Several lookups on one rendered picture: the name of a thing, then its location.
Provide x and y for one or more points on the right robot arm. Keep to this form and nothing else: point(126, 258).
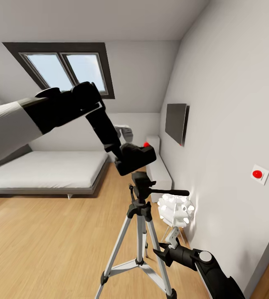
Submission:
point(218, 285)

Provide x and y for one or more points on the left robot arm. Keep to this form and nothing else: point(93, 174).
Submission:
point(30, 118)

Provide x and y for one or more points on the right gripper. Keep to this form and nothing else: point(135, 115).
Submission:
point(170, 255)

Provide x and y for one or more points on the wall mounted tv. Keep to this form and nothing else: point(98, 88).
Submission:
point(175, 119)

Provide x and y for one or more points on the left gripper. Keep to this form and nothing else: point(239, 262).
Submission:
point(108, 136)

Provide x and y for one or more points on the fixed window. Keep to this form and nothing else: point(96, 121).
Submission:
point(65, 64)

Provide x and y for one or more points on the camera tripod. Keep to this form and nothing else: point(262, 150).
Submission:
point(143, 212)

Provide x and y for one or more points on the digital camera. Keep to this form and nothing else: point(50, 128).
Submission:
point(135, 158)

